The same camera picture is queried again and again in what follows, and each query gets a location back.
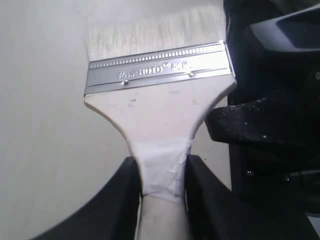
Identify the white wooden paint brush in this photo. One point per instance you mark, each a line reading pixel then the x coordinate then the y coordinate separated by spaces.
pixel 155 80

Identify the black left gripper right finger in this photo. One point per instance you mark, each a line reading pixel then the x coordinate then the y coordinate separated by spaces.
pixel 270 212

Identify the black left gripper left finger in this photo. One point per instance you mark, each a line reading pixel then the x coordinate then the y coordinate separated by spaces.
pixel 110 215

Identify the black second robot arm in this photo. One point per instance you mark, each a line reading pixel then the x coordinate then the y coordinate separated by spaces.
pixel 222 123

